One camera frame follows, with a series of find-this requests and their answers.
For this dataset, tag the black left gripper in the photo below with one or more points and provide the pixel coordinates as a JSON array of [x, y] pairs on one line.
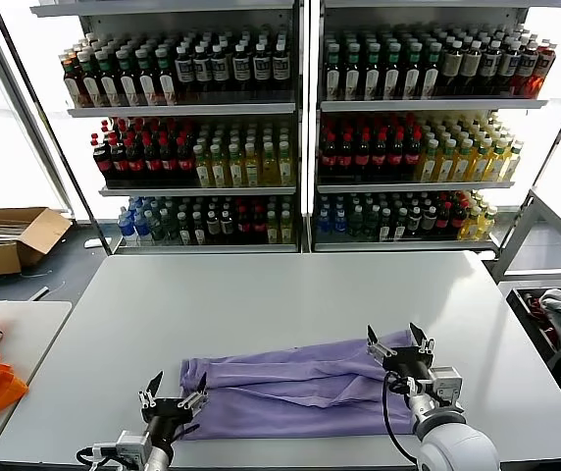
[[168, 414]]

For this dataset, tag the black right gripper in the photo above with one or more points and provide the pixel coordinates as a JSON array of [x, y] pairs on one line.
[[408, 363]]

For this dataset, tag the purple T-shirt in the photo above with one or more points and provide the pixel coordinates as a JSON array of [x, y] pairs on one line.
[[285, 382]]

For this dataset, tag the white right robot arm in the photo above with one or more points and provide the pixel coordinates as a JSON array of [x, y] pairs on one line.
[[457, 446]]

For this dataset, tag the dark bottle white label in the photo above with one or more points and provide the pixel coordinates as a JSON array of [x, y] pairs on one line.
[[185, 230], [400, 228], [198, 230], [385, 228]]

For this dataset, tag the green drink bottle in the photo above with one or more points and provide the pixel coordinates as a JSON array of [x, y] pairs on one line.
[[157, 228], [356, 223], [169, 228], [372, 223]]

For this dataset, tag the dark bottle grey label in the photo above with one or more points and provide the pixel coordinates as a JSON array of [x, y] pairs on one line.
[[415, 218], [213, 225], [429, 218], [227, 225]]

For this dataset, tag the blue water bottle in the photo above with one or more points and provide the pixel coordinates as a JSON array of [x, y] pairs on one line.
[[340, 222], [324, 222], [141, 230], [124, 228]]

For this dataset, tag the cola bottle red cap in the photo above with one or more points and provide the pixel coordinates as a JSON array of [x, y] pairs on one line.
[[243, 223], [362, 159], [135, 164], [328, 159], [100, 164], [259, 223], [152, 164], [396, 159], [185, 164], [379, 159], [345, 159], [412, 159], [443, 218], [117, 164], [168, 164], [458, 217]]

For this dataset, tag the yellow juice bottle green label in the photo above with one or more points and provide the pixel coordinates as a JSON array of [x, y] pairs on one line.
[[427, 167], [486, 225], [469, 225], [218, 172], [479, 167], [462, 167], [496, 167], [202, 172], [270, 172], [235, 172], [444, 167], [252, 172], [512, 164], [286, 172]]

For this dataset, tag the red crumpled garment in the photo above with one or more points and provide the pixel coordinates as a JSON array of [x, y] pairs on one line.
[[538, 306]]

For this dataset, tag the yellow-green drink bottle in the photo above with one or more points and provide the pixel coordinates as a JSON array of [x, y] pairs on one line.
[[272, 230], [286, 230]]

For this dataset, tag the white side table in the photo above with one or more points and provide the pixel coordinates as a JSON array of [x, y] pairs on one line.
[[30, 333]]

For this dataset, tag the small white floor object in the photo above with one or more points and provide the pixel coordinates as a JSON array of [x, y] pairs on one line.
[[95, 243]]

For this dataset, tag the white floor strip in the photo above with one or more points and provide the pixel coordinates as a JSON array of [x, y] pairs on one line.
[[40, 293]]

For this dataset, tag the white strips bundle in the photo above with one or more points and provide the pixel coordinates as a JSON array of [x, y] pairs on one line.
[[6, 230]]

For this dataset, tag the grey metal shelf unit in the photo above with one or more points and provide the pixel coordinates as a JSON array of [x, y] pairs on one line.
[[182, 109], [432, 104]]

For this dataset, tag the dark tea bottle green label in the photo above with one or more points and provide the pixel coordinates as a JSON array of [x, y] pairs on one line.
[[332, 78], [352, 78], [431, 78], [127, 86], [392, 78], [109, 86], [412, 78], [166, 83], [372, 78], [147, 84], [88, 86]]

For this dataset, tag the dark drink bottle beige label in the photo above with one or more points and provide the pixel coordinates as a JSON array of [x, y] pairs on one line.
[[452, 66], [471, 66]]

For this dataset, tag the dark drink bottle navy label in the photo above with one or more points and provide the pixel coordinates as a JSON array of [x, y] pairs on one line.
[[219, 68], [203, 68], [281, 66], [490, 64], [261, 67], [241, 67], [185, 68], [508, 64]]

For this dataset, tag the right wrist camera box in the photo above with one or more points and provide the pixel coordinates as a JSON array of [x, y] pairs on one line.
[[446, 382]]

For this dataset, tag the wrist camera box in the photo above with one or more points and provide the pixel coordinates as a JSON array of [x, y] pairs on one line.
[[131, 444], [446, 382]]

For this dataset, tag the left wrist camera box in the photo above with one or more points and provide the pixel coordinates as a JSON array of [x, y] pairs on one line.
[[131, 444]]

